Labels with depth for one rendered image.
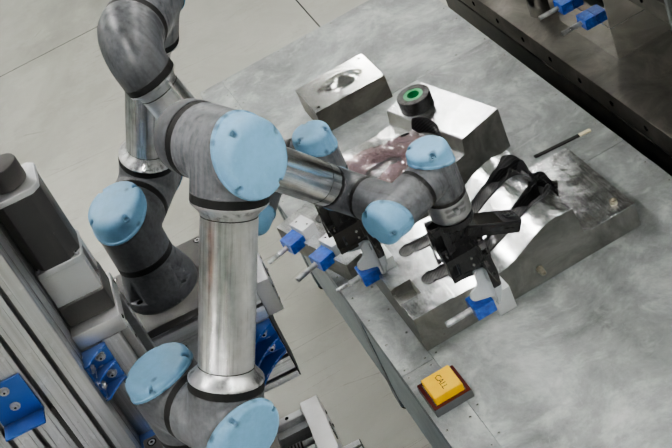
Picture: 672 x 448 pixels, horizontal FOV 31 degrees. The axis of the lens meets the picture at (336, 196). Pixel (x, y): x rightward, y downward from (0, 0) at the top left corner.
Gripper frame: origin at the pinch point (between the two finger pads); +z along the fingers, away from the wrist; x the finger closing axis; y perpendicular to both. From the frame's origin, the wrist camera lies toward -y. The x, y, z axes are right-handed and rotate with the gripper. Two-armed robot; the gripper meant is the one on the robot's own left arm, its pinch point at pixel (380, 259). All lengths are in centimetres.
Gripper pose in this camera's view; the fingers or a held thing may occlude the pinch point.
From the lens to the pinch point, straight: 250.4
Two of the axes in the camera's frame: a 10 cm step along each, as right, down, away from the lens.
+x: 3.7, 4.6, -8.1
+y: -8.6, 4.9, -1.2
